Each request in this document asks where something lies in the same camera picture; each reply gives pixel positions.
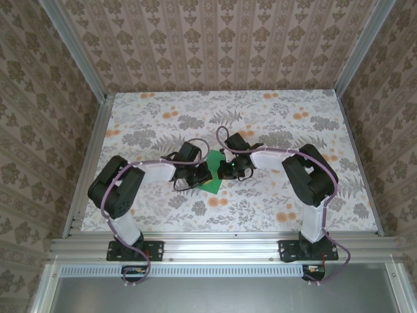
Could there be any green paper sheet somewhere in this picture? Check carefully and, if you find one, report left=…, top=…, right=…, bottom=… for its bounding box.
left=194, top=149, right=226, bottom=196

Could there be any floral table cover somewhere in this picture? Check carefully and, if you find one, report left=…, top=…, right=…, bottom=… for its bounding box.
left=79, top=90, right=381, bottom=233

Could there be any grey metal panel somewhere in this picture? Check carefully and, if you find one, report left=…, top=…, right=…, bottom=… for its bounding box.
left=31, top=263, right=417, bottom=313

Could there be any small black connector module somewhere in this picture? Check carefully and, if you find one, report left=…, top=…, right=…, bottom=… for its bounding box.
left=302, top=264, right=326, bottom=282
left=121, top=265, right=151, bottom=284

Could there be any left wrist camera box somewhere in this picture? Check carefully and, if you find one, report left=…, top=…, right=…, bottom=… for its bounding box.
left=178, top=141, right=203, bottom=164

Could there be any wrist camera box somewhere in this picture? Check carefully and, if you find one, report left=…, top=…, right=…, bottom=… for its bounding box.
left=178, top=141, right=203, bottom=164
left=225, top=132, right=251, bottom=153

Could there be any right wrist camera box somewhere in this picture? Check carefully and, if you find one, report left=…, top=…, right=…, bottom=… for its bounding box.
left=225, top=132, right=251, bottom=153

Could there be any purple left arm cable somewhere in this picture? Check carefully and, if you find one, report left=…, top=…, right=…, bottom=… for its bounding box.
left=100, top=138, right=209, bottom=288

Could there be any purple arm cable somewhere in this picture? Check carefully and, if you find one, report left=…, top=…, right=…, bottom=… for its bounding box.
left=216, top=126, right=351, bottom=284
left=100, top=138, right=209, bottom=288

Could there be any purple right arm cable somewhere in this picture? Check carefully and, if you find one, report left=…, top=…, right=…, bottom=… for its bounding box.
left=216, top=126, right=351, bottom=284

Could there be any long aluminium mounting rail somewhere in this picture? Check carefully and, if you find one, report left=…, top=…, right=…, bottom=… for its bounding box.
left=48, top=233, right=403, bottom=265

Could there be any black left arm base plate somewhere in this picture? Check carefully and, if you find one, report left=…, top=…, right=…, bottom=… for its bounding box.
left=107, top=240, right=164, bottom=262

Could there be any slotted grey cable duct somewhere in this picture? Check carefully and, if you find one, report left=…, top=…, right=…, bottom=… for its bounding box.
left=60, top=263, right=326, bottom=276

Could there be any aluminium side rail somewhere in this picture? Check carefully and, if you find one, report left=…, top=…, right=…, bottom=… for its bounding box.
left=63, top=93, right=115, bottom=237
left=335, top=93, right=385, bottom=237

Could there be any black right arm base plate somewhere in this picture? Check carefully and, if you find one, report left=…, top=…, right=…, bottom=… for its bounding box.
left=278, top=239, right=339, bottom=263

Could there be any aluminium frame post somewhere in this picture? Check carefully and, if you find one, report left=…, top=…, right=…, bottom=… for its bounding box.
left=334, top=0, right=398, bottom=95
left=38, top=0, right=108, bottom=102

